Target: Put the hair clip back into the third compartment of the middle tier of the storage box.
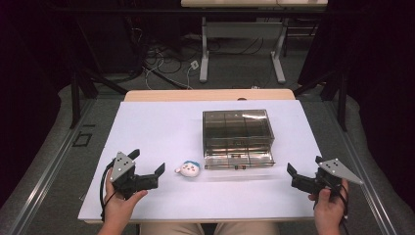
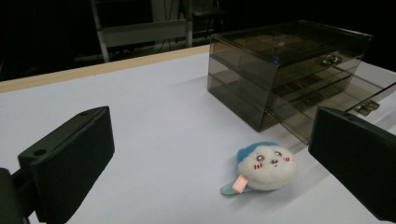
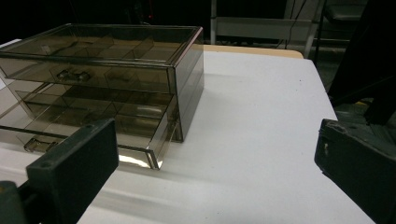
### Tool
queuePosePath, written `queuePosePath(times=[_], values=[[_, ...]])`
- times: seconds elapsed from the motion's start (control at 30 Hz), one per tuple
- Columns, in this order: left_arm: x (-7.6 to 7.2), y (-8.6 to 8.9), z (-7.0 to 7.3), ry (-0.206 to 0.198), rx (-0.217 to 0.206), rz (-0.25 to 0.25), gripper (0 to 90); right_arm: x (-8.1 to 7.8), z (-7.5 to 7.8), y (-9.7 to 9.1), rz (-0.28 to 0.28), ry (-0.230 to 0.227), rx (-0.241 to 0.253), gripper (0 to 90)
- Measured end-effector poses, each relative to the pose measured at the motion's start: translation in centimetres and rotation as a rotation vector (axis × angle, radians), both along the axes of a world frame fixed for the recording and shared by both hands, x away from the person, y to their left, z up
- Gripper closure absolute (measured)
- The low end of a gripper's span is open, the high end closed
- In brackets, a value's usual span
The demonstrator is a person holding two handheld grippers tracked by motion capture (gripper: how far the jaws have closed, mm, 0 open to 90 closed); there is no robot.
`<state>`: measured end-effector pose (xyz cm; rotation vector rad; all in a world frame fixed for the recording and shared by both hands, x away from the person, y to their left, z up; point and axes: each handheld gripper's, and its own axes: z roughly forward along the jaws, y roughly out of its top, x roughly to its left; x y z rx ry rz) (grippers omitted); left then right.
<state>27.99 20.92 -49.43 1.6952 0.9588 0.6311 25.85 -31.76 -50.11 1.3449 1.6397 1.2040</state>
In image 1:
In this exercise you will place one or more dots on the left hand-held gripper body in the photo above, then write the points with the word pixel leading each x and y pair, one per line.
pixel 124 176

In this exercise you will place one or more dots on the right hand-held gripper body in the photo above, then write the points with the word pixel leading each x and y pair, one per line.
pixel 336 169

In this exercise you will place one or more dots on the white table mat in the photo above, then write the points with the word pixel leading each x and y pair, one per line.
pixel 156 130

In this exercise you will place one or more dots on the transparent brown drawer box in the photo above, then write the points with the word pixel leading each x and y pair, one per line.
pixel 236 137

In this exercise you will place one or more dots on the light wooden table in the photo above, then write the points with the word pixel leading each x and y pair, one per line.
pixel 195 95

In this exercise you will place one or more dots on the person's right hand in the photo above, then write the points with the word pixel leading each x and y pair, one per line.
pixel 328 215

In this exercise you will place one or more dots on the dark curtain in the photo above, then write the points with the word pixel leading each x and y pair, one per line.
pixel 381 81
pixel 29 98

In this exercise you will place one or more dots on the white-legged background table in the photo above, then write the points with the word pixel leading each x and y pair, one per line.
pixel 243 30

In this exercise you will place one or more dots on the white power strip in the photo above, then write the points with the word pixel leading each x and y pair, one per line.
pixel 194 64

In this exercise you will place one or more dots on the white plush toy blue hat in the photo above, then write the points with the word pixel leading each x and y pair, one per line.
pixel 189 169

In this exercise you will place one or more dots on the person's beige trouser legs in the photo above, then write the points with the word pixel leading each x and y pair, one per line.
pixel 169 229

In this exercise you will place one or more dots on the black metal stand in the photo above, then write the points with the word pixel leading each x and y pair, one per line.
pixel 76 98
pixel 341 98

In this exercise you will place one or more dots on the person's left hand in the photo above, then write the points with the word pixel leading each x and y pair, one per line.
pixel 117 209

